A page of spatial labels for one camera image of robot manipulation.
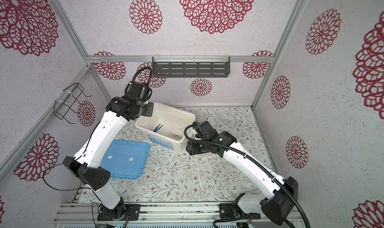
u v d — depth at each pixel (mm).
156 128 1066
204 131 547
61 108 729
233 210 660
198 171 875
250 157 449
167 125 1064
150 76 1078
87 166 427
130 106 501
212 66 948
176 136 1023
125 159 919
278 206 369
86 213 746
